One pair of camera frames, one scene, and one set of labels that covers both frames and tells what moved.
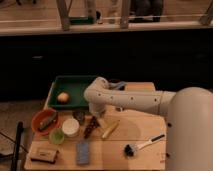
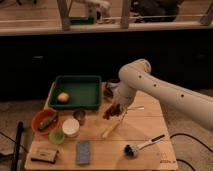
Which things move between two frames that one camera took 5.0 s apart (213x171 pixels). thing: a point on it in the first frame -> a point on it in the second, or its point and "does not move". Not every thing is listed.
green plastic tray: x=75 y=87 does not move
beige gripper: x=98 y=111 -> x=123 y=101
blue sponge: x=83 y=153 does not move
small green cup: x=56 y=136 does not move
